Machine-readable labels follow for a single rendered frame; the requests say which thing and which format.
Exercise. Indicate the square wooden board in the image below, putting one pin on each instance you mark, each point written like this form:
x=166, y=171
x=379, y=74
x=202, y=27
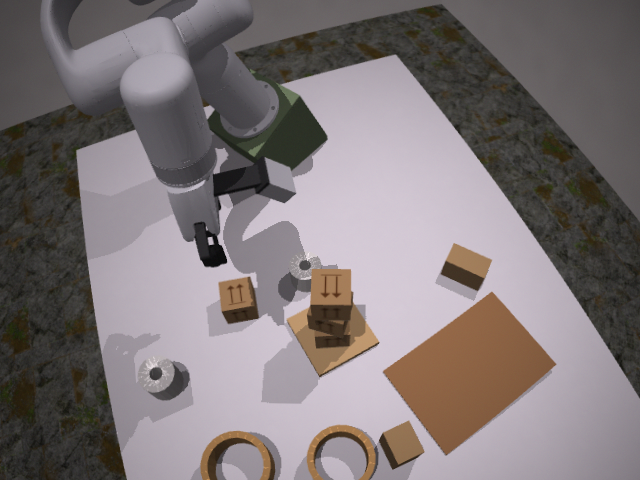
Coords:
x=325, y=360

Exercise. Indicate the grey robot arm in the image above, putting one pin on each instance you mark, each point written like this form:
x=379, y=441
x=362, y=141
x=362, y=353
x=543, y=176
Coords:
x=160, y=90

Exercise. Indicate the brown wooden ring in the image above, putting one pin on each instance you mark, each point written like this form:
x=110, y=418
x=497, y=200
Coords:
x=217, y=446
x=341, y=431

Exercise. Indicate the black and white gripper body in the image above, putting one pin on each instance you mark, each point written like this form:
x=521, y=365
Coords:
x=195, y=202

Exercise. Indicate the brown rectangular board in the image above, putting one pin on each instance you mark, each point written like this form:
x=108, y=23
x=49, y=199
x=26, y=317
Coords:
x=464, y=375

